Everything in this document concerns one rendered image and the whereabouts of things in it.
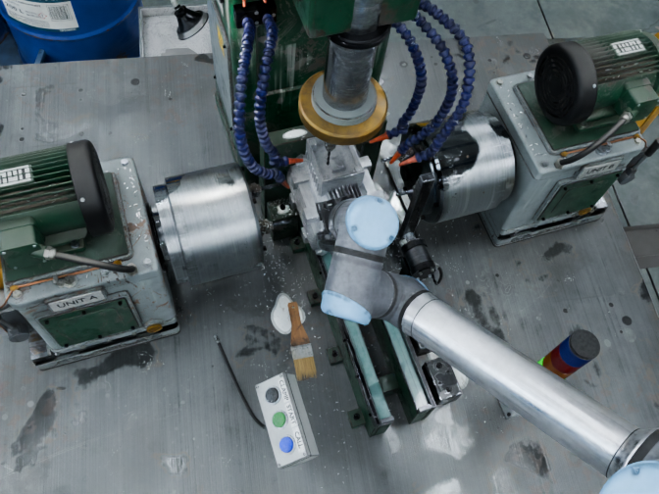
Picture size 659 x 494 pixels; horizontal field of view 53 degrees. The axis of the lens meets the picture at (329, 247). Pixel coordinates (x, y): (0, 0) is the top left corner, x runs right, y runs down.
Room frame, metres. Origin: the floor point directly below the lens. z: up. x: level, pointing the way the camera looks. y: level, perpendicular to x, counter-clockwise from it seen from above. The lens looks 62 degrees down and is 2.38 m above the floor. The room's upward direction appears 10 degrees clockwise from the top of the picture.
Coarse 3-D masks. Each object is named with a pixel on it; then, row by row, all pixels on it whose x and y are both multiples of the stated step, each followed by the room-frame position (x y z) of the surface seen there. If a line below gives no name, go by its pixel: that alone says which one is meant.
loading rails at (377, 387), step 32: (320, 256) 0.73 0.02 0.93; (320, 288) 0.68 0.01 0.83; (352, 352) 0.50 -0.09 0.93; (384, 352) 0.55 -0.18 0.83; (352, 384) 0.46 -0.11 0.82; (384, 384) 0.46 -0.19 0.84; (416, 384) 0.45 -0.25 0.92; (352, 416) 0.38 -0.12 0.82; (384, 416) 0.37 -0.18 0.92; (416, 416) 0.39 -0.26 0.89
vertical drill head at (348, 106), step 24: (360, 0) 0.83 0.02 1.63; (360, 24) 0.83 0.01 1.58; (336, 48) 0.84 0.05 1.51; (336, 72) 0.84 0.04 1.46; (360, 72) 0.84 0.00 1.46; (312, 96) 0.86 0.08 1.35; (336, 96) 0.83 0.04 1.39; (360, 96) 0.84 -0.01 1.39; (384, 96) 0.90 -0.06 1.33; (312, 120) 0.81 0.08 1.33; (336, 120) 0.81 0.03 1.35; (360, 120) 0.82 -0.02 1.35; (384, 120) 0.86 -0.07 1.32; (336, 144) 0.79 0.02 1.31
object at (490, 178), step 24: (480, 120) 1.04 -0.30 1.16; (456, 144) 0.95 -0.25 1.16; (480, 144) 0.96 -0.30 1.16; (504, 144) 0.99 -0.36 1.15; (408, 168) 0.97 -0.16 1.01; (432, 168) 0.90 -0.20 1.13; (456, 168) 0.90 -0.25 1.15; (480, 168) 0.91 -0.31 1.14; (504, 168) 0.93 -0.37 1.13; (408, 192) 0.87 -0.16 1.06; (432, 192) 0.86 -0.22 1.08; (456, 192) 0.86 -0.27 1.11; (480, 192) 0.88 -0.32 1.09; (504, 192) 0.90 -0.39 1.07; (432, 216) 0.84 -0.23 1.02; (456, 216) 0.85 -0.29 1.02
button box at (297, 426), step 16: (272, 384) 0.36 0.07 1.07; (288, 384) 0.36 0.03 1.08; (288, 400) 0.33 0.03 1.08; (272, 416) 0.30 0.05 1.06; (288, 416) 0.30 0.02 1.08; (304, 416) 0.31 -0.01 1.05; (272, 432) 0.27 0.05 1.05; (288, 432) 0.27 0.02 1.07; (304, 432) 0.27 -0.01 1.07; (304, 448) 0.24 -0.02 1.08; (288, 464) 0.21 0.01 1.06
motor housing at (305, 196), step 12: (300, 168) 0.88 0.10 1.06; (288, 180) 0.87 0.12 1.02; (312, 180) 0.84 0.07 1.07; (372, 180) 0.88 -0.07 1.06; (300, 192) 0.81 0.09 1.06; (312, 192) 0.82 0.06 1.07; (336, 192) 0.80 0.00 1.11; (348, 192) 0.81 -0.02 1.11; (360, 192) 0.82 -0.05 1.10; (300, 204) 0.80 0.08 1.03; (312, 204) 0.79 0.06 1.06; (300, 216) 0.78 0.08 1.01; (312, 228) 0.73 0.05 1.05; (312, 240) 0.71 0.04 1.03; (324, 240) 0.75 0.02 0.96
